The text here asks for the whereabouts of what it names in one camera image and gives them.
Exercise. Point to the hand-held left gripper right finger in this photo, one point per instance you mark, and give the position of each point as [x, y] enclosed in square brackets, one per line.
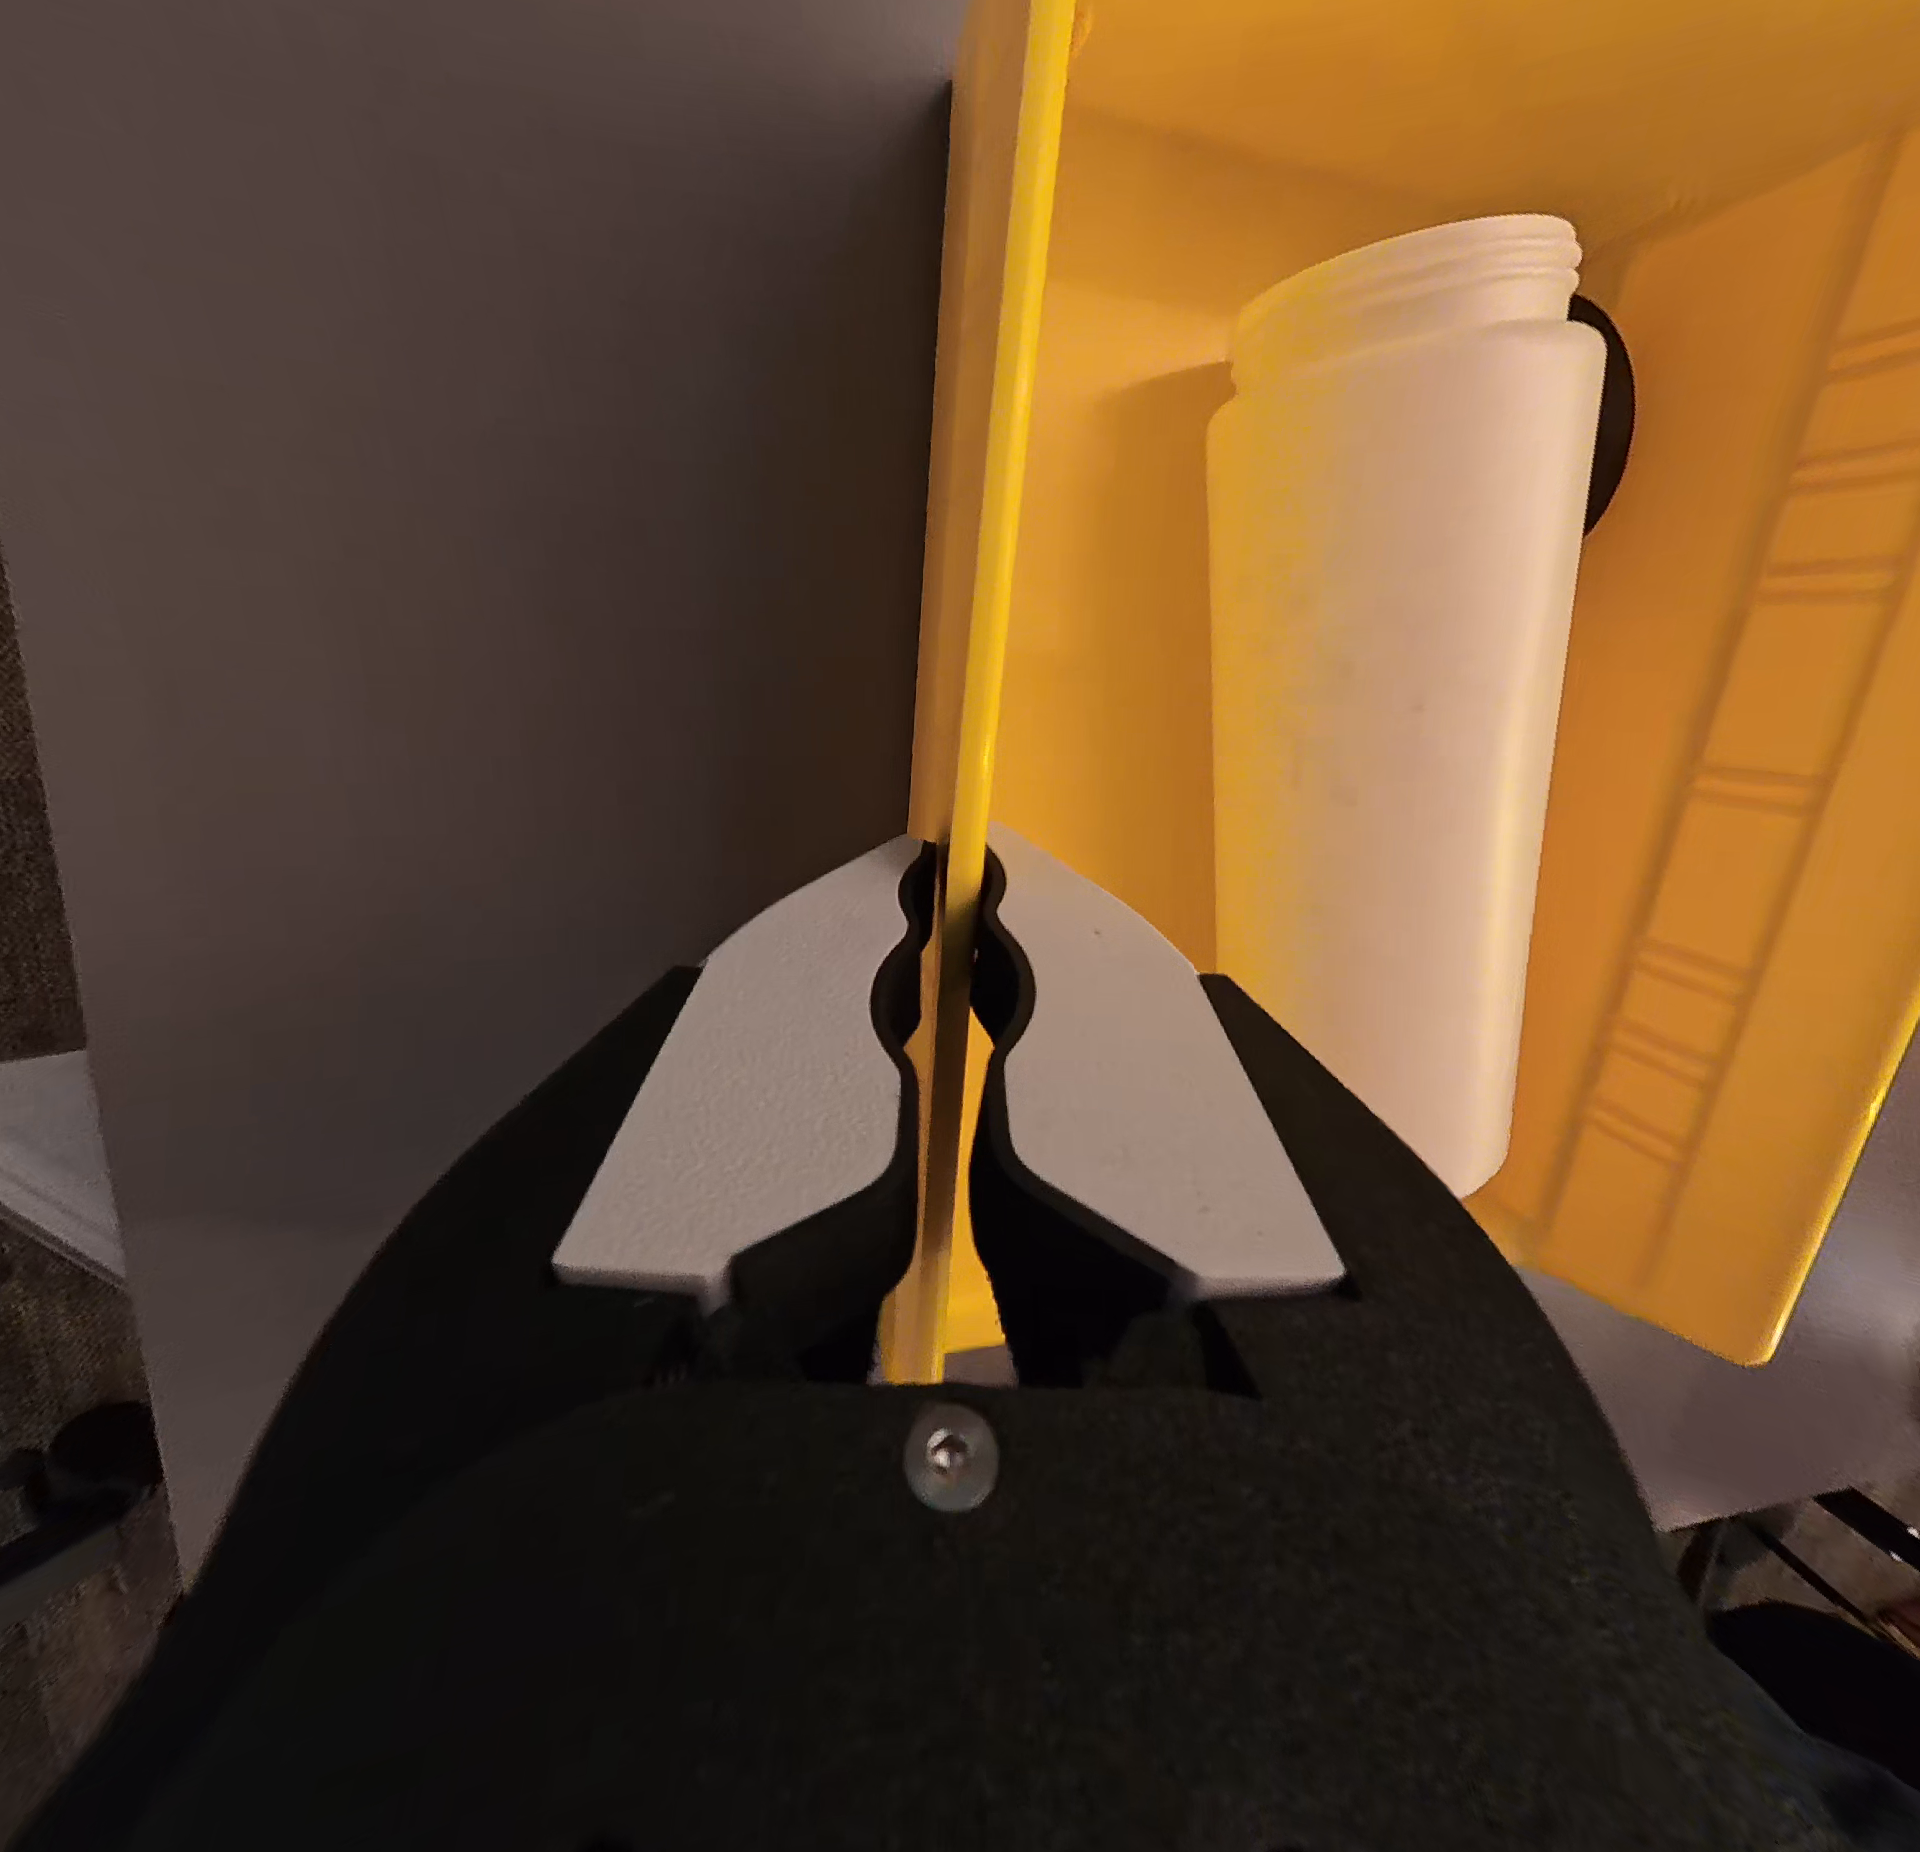
[1155, 1102]

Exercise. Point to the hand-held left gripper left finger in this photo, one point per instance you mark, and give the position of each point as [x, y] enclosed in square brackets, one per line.
[750, 1102]

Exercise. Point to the black bottle lid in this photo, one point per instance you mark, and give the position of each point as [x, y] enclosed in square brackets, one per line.
[1613, 413]

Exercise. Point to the white plastic bottle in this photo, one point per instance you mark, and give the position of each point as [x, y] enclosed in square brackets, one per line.
[1381, 743]

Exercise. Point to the yellow plastic bin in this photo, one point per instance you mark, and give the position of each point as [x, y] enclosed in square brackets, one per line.
[1710, 894]

